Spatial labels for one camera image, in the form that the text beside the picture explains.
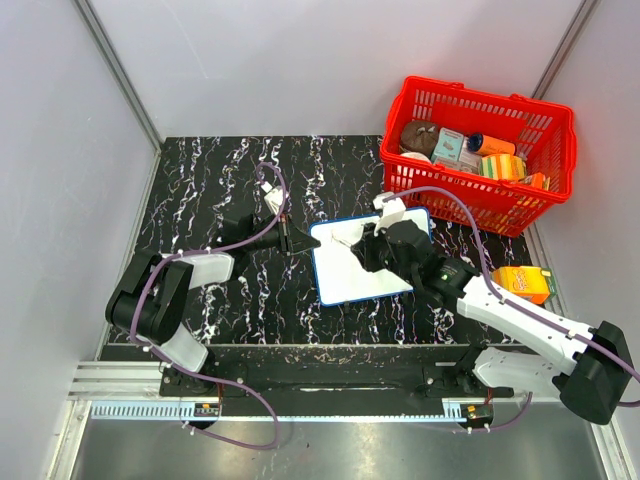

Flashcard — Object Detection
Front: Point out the orange tube blue cap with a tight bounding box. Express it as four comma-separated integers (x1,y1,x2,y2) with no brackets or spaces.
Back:
468,133,516,156

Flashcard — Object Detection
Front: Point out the pale pink box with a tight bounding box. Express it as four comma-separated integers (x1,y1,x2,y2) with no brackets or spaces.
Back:
458,137,482,174

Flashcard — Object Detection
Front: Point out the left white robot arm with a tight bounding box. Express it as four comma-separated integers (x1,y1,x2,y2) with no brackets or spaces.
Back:
105,214,321,396

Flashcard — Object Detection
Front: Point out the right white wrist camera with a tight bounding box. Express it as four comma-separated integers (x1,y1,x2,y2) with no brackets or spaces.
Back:
373,192,406,235

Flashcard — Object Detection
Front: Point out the purple cable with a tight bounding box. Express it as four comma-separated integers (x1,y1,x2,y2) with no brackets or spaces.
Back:
384,186,640,412
128,162,287,450

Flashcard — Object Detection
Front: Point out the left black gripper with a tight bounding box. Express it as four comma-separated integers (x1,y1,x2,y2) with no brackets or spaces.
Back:
244,210,320,257

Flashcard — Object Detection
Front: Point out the orange snack box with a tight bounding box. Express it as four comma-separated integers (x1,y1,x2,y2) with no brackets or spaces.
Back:
516,172,550,191

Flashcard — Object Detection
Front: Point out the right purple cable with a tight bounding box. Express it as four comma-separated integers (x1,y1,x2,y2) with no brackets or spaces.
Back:
384,186,640,412

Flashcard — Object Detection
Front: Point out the blue framed whiteboard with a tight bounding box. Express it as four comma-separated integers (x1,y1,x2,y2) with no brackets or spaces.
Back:
309,214,413,307

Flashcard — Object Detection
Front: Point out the red plastic shopping basket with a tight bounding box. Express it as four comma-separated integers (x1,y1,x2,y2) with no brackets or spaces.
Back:
380,76,577,237

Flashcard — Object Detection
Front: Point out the red capped whiteboard marker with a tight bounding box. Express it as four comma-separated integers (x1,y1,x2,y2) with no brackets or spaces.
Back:
332,235,354,248

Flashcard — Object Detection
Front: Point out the orange juice carton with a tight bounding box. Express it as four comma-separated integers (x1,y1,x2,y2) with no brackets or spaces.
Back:
490,266,557,305

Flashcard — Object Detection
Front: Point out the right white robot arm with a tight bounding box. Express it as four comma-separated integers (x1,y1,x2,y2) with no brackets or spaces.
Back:
350,220,635,425

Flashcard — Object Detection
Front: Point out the brown round bun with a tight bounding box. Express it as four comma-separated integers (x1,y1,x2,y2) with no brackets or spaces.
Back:
399,120,439,156

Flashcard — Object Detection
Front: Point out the teal small box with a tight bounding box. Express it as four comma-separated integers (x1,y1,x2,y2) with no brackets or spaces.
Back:
430,127,465,164

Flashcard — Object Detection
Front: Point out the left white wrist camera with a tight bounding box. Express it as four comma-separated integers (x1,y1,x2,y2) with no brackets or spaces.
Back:
261,182,284,216

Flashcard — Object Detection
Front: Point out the white round lid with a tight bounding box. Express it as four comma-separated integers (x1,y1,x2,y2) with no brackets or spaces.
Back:
401,152,431,163

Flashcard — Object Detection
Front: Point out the yellow green sponge pack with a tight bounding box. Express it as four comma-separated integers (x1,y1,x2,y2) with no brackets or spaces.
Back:
479,153,527,181

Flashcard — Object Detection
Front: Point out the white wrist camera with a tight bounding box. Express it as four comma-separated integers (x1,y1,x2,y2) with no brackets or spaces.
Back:
261,182,284,216
373,192,406,235

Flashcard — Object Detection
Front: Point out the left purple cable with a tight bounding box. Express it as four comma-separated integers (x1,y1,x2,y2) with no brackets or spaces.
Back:
128,162,287,450

